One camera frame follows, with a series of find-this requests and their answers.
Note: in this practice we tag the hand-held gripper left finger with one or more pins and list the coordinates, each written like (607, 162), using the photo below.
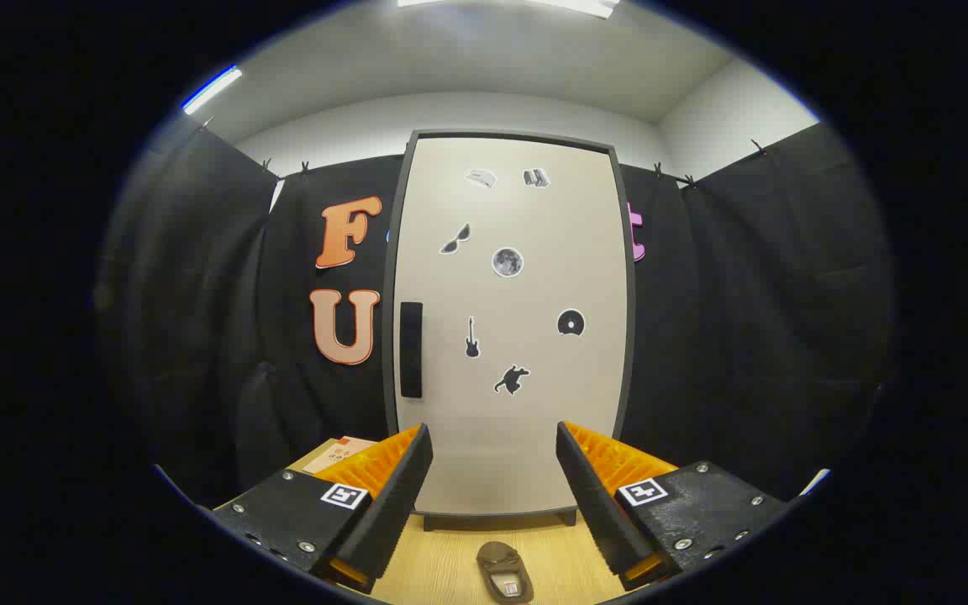
(396, 504)

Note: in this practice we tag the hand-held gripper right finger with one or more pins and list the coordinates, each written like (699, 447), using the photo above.
(597, 512)

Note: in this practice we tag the brown fuzzy shoe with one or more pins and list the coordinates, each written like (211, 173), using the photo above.
(501, 559)

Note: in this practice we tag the dark grey shoe cabinet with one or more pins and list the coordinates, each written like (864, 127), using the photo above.
(630, 336)

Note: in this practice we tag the black backdrop cloth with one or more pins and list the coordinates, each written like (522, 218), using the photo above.
(744, 336)

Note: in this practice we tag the long ceiling light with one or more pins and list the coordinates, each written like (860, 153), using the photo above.
(576, 7)
(213, 88)

